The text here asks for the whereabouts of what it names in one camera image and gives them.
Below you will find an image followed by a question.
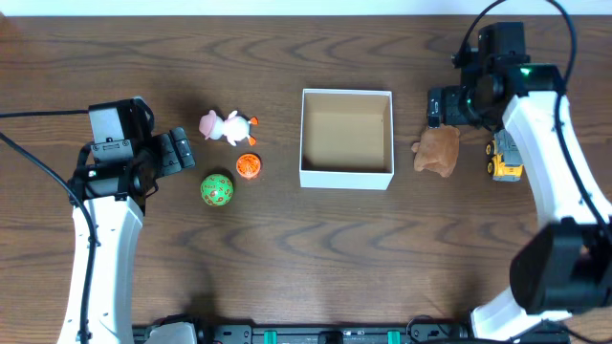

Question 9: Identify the orange patterned ball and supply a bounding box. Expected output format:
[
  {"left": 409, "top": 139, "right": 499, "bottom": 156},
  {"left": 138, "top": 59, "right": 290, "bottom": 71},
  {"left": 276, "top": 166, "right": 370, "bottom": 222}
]
[{"left": 236, "top": 153, "right": 262, "bottom": 180}]

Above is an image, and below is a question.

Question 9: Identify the brown plush toy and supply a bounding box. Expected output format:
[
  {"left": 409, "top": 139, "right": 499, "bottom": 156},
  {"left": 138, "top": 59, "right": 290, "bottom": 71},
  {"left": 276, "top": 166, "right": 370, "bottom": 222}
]
[{"left": 411, "top": 124, "right": 460, "bottom": 178}]

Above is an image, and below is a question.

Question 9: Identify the yellow grey toy truck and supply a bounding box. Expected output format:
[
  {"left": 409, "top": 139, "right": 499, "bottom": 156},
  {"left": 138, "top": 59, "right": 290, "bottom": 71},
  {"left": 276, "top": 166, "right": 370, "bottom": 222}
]
[{"left": 485, "top": 129, "right": 524, "bottom": 183}]

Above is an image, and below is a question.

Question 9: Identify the white cardboard box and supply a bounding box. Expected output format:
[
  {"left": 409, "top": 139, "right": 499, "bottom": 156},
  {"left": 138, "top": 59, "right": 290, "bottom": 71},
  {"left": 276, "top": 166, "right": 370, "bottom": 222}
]
[{"left": 299, "top": 88, "right": 395, "bottom": 190}]

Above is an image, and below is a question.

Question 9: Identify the black cable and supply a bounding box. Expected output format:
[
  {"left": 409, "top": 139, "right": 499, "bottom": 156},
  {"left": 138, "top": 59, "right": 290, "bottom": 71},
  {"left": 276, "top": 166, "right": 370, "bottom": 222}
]
[
  {"left": 0, "top": 109, "right": 99, "bottom": 344},
  {"left": 456, "top": 0, "right": 612, "bottom": 240}
]

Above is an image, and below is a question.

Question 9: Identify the green patterned ball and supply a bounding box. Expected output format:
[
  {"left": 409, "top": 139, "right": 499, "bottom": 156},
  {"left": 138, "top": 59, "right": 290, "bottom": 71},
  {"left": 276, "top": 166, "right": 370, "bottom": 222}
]
[{"left": 200, "top": 174, "right": 234, "bottom": 206}]

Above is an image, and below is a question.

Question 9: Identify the right black cable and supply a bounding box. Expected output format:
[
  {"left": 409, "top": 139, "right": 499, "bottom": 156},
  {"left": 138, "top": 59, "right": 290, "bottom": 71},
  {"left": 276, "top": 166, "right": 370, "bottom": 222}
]
[{"left": 456, "top": 0, "right": 612, "bottom": 240}]

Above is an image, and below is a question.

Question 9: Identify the left black cable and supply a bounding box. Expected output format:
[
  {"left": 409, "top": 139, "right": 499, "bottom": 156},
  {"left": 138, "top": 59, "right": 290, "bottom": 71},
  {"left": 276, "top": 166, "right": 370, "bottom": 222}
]
[{"left": 0, "top": 109, "right": 99, "bottom": 344}]

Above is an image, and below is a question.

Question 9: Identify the pink white duck toy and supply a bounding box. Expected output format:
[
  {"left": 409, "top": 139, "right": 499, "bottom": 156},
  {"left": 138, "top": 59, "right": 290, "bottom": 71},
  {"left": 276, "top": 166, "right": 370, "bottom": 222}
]
[{"left": 199, "top": 110, "right": 259, "bottom": 146}]

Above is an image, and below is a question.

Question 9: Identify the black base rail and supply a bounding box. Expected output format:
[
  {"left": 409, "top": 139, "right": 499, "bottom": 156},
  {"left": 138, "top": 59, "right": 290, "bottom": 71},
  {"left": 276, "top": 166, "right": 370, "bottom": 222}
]
[{"left": 132, "top": 314, "right": 573, "bottom": 344}]

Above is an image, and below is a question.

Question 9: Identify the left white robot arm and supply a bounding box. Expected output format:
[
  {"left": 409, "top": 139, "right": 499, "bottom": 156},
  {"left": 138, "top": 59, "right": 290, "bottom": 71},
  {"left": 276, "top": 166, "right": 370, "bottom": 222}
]
[{"left": 58, "top": 127, "right": 195, "bottom": 343}]

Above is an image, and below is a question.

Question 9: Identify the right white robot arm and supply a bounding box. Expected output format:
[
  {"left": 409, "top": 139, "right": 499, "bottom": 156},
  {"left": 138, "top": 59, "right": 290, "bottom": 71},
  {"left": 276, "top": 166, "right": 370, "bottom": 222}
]
[{"left": 426, "top": 64, "right": 611, "bottom": 341}]

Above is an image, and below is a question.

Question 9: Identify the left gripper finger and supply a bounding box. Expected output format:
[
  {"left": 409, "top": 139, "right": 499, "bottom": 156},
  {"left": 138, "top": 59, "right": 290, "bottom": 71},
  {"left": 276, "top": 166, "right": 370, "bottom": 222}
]
[
  {"left": 169, "top": 127, "right": 191, "bottom": 156},
  {"left": 178, "top": 153, "right": 195, "bottom": 169}
]

